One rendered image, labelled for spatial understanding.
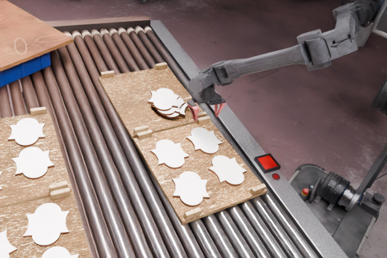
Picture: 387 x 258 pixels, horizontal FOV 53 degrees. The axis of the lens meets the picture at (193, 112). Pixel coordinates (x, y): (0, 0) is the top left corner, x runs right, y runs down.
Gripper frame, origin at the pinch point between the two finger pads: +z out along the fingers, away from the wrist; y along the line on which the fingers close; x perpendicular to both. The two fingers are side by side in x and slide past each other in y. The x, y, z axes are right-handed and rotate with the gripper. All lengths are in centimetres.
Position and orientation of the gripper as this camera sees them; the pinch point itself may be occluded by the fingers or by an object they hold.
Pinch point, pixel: (205, 117)
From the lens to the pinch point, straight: 154.6
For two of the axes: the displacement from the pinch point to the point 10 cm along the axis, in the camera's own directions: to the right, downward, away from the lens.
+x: -4.6, -4.3, 7.8
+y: 8.9, -1.9, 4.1
